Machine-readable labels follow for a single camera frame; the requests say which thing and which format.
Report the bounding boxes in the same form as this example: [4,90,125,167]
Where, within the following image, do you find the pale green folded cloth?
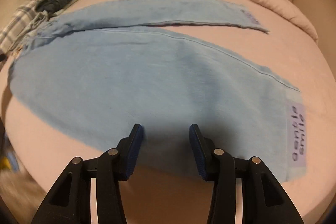
[51,0,79,17]

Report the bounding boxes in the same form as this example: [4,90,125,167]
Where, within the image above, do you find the light blue denim pants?
[8,0,306,181]

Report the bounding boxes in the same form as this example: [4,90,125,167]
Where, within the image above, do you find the plaid checked pillow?
[1,0,40,54]

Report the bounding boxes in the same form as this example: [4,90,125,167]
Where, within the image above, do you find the crumpled light blue garment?
[22,11,51,38]

